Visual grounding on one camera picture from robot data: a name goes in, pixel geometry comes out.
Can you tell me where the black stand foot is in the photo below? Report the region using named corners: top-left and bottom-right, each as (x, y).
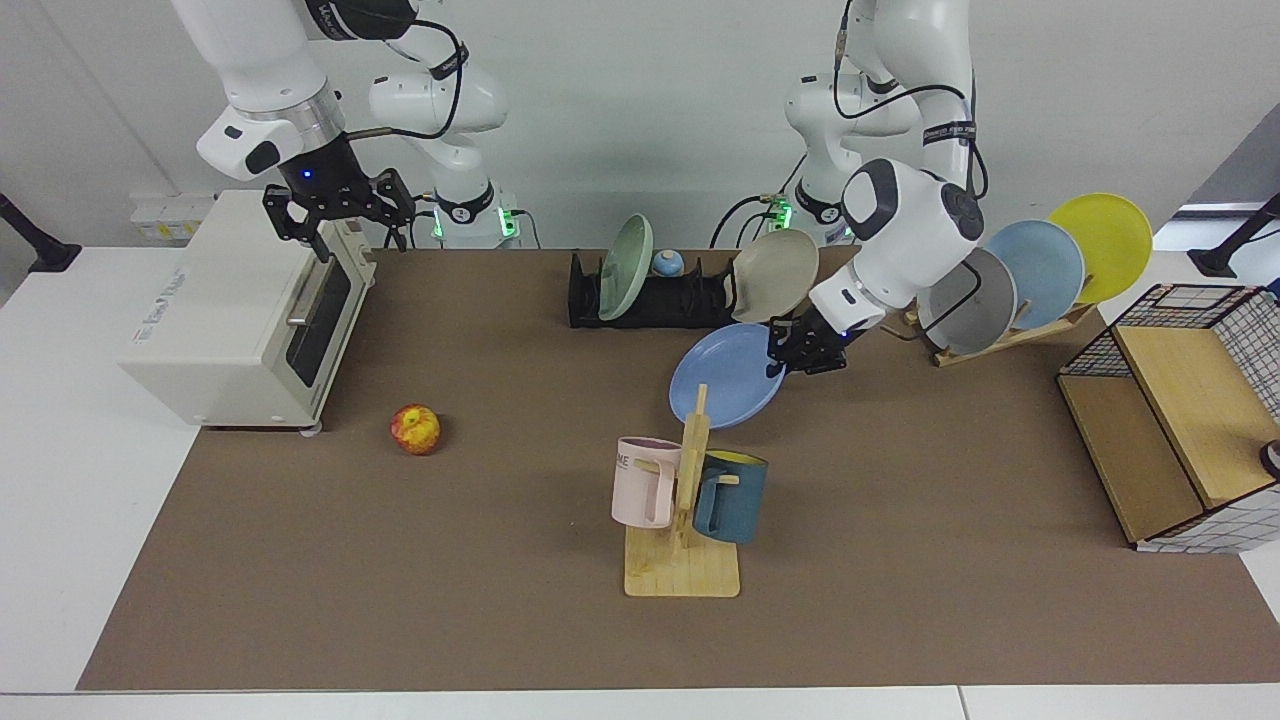
top-left (0, 193), bottom-right (83, 273)
top-left (1187, 193), bottom-right (1280, 279)

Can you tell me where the wire basket with wooden floor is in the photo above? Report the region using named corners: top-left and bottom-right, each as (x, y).
top-left (1057, 284), bottom-right (1280, 554)

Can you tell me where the brown table cloth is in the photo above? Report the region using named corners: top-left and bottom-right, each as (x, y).
top-left (75, 247), bottom-right (1280, 693)

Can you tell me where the wooden plate rack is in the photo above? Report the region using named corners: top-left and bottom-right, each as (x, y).
top-left (903, 300), bottom-right (1098, 368)

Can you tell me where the white wall socket box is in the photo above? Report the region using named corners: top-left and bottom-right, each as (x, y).
top-left (130, 195), bottom-right (216, 243)

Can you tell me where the beige plate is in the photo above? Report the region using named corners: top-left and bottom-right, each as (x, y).
top-left (730, 229), bottom-right (820, 324)

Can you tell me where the yellow plate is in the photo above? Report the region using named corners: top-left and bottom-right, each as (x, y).
top-left (1047, 193), bottom-right (1154, 305)

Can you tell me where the black dish rack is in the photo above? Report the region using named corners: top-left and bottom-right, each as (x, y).
top-left (568, 250), bottom-right (801, 331)

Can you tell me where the grey plate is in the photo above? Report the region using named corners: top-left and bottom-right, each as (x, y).
top-left (917, 247), bottom-right (1018, 356)

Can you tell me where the pale green plate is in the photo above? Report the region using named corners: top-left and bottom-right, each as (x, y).
top-left (598, 214), bottom-right (654, 322)

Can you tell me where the dark teal mug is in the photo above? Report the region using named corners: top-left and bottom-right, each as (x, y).
top-left (692, 451), bottom-right (769, 545)

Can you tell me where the wooden cup stand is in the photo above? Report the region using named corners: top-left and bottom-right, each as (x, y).
top-left (625, 384), bottom-right (741, 599)

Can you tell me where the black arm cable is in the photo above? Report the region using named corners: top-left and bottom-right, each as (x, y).
top-left (340, 15), bottom-right (471, 143)
top-left (833, 0), bottom-right (991, 343)

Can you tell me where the black base cable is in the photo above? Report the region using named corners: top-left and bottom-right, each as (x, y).
top-left (710, 193), bottom-right (793, 249)

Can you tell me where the pale toaster oven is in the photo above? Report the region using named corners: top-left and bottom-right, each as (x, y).
top-left (118, 190), bottom-right (378, 433)

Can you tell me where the light blue plate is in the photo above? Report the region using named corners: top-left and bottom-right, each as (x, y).
top-left (985, 220), bottom-right (1086, 331)

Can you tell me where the pink mug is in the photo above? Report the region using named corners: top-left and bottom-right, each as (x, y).
top-left (612, 437), bottom-right (683, 529)

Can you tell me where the red yellow apple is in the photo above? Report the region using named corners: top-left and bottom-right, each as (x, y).
top-left (390, 404), bottom-right (442, 456)

